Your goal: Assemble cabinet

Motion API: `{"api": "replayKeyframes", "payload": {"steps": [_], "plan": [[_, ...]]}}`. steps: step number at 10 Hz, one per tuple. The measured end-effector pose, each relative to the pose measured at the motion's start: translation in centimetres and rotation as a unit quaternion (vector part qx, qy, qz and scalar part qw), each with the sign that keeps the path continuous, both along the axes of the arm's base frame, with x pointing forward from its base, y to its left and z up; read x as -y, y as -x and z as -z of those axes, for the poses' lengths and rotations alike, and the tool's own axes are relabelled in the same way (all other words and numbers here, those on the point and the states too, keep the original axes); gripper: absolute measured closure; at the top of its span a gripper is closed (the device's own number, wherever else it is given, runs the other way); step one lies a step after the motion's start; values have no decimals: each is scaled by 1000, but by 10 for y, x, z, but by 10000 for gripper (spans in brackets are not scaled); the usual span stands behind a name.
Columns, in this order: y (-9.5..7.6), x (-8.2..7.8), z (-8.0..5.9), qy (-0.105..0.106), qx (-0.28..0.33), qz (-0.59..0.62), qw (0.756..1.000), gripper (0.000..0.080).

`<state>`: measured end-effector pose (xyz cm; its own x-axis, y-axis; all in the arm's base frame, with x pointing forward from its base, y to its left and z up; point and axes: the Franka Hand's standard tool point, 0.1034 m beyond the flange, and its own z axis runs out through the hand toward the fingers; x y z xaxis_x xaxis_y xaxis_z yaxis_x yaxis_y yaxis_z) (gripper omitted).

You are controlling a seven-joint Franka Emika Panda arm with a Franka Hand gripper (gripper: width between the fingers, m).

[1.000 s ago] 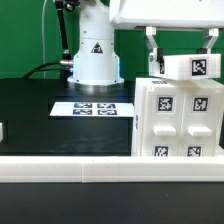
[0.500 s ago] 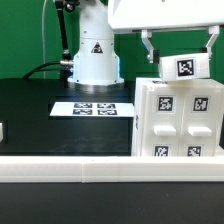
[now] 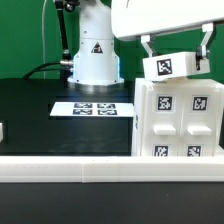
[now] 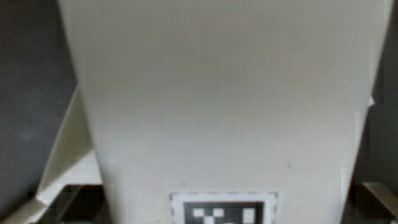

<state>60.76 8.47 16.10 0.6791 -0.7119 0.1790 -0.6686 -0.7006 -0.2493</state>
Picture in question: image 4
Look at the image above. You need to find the white cabinet top block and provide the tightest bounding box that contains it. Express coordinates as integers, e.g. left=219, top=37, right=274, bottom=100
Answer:
left=0, top=0, right=398, bottom=224

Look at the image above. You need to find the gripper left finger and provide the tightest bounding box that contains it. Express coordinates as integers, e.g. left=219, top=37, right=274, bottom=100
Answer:
left=34, top=185, right=107, bottom=224

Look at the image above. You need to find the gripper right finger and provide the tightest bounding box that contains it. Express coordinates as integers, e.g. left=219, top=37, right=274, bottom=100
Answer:
left=359, top=182, right=398, bottom=224

